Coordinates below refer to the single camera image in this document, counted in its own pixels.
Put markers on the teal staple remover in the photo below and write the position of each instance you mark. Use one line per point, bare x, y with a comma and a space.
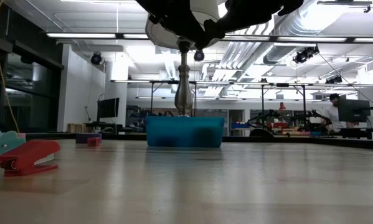
2, 144

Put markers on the blue storage crate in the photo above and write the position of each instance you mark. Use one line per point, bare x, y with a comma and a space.
240, 125

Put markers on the silver ventilation duct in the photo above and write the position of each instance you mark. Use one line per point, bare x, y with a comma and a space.
298, 28

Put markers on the black chair back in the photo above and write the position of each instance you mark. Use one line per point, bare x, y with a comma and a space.
261, 132

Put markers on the black metal gantry frame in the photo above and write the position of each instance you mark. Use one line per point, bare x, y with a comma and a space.
262, 99

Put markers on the black computer monitor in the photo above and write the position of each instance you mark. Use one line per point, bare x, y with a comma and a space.
108, 107
354, 110

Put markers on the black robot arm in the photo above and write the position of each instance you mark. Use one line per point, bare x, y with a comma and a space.
273, 114
314, 114

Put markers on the teal plastic bin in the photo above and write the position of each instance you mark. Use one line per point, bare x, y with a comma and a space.
173, 130

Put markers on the wooden crate stack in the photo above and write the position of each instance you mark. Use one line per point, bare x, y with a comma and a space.
77, 128

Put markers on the purple tape roll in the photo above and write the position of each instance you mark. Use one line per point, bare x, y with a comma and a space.
81, 138

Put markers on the small red stapler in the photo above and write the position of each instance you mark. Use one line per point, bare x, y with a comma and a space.
94, 142

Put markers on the round black ceiling camera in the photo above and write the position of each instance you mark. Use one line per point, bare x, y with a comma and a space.
199, 55
96, 58

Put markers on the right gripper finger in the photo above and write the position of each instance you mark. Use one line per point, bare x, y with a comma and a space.
220, 25

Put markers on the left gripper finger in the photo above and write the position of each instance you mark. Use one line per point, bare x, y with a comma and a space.
195, 34

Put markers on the black ceiling light fixture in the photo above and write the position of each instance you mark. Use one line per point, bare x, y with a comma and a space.
304, 55
334, 80

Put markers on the table lamp white shade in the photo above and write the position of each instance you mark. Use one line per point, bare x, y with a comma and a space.
183, 93

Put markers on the person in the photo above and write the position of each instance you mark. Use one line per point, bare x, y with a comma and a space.
332, 115

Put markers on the red open-mouthed stapler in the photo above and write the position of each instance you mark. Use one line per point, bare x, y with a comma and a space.
30, 152

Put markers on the long ceiling light strip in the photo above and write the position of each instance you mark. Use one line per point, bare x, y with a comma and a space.
80, 35
314, 39

